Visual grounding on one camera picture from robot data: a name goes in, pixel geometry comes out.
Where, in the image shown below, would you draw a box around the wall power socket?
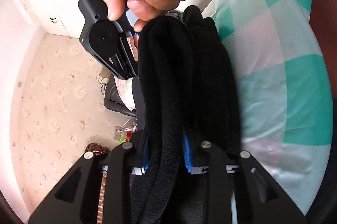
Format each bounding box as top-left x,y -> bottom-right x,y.
113,126 -> 123,141

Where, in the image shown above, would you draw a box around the tufted brown headboard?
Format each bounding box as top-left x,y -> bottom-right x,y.
85,143 -> 110,224

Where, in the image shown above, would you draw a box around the black pants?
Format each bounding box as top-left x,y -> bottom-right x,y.
131,6 -> 241,223

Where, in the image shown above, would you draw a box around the pink cloth on chair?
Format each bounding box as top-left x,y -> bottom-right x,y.
114,35 -> 139,111

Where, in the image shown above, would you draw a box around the teal checkered bed sheet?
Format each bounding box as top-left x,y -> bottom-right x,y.
202,0 -> 333,213

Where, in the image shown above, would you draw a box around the black leather chair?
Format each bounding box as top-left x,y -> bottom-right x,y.
103,76 -> 136,117

